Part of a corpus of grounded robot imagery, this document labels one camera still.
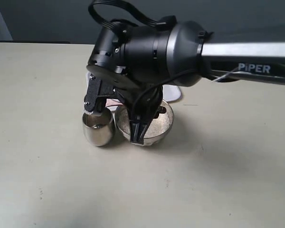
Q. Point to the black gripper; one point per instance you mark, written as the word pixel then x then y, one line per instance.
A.
pixel 131 71

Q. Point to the dark red wooden spoon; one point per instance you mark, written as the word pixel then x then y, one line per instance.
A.
pixel 113 102

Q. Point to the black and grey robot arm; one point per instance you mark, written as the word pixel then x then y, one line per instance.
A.
pixel 193 53

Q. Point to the small metal cup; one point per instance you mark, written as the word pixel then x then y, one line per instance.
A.
pixel 99 129

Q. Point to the wide steel rice bowl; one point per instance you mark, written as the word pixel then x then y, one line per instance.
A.
pixel 147 141

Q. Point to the white rectangular plastic tray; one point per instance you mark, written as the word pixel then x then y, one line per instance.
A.
pixel 171 93

